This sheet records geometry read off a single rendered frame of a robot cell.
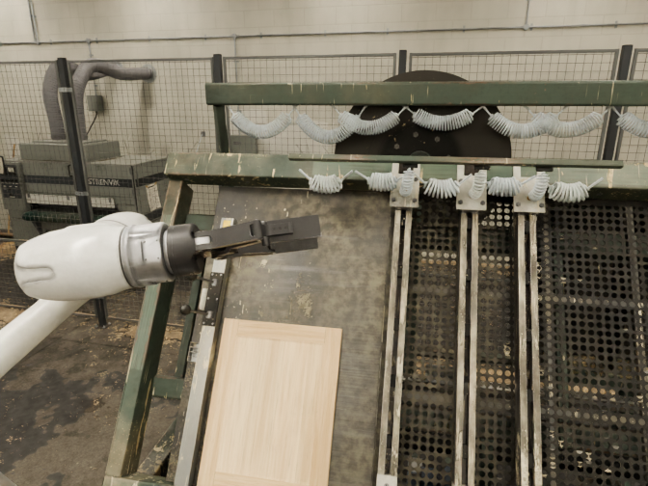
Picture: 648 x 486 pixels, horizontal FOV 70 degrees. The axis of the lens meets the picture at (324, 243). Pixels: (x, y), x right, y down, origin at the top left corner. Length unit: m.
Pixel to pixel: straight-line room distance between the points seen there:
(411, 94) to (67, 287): 1.70
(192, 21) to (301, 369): 5.88
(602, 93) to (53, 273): 2.04
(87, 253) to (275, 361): 1.11
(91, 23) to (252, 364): 6.66
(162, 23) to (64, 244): 6.61
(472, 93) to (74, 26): 6.64
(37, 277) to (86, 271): 0.07
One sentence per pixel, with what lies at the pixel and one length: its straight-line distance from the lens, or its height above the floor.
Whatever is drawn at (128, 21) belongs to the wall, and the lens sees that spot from 7.52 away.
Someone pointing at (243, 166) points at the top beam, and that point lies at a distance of 1.86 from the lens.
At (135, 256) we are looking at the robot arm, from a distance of 0.68.
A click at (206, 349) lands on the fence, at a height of 1.27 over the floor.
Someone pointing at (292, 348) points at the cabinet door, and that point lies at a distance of 1.69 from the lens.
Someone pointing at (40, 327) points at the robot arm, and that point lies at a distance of 0.91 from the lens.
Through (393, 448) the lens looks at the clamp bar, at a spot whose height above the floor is 1.09.
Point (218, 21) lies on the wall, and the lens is 6.87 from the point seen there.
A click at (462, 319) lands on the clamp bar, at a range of 1.62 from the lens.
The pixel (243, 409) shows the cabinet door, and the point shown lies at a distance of 1.73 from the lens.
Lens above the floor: 2.13
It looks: 17 degrees down
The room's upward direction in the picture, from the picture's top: straight up
